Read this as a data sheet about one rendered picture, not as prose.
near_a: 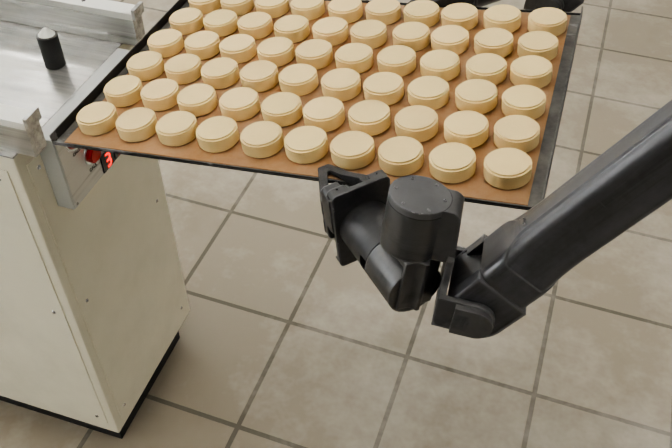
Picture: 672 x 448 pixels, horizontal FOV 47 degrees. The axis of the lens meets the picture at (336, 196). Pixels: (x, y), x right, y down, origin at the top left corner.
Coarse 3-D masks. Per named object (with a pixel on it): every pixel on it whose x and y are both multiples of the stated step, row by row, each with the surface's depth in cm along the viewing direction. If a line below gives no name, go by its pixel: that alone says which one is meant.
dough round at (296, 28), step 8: (288, 16) 110; (296, 16) 109; (280, 24) 108; (288, 24) 108; (296, 24) 108; (304, 24) 107; (280, 32) 107; (288, 32) 107; (296, 32) 107; (304, 32) 108; (296, 40) 107
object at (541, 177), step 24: (168, 24) 117; (576, 24) 103; (144, 48) 112; (120, 72) 108; (96, 96) 103; (552, 96) 92; (72, 120) 99; (552, 120) 88; (72, 144) 95; (552, 144) 85; (240, 168) 88
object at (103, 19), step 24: (0, 0) 128; (24, 0) 127; (48, 0) 125; (72, 0) 125; (96, 0) 125; (24, 24) 130; (48, 24) 129; (72, 24) 127; (96, 24) 125; (120, 24) 124
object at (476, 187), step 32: (288, 0) 118; (512, 32) 103; (288, 64) 104; (416, 64) 100; (320, 96) 97; (288, 128) 93; (544, 128) 87; (224, 160) 90; (256, 160) 89; (288, 160) 88; (320, 160) 88; (480, 160) 84; (480, 192) 81; (512, 192) 80
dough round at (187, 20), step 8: (184, 8) 115; (192, 8) 115; (176, 16) 114; (184, 16) 113; (192, 16) 113; (200, 16) 113; (176, 24) 112; (184, 24) 112; (192, 24) 112; (200, 24) 113; (184, 32) 113; (192, 32) 113
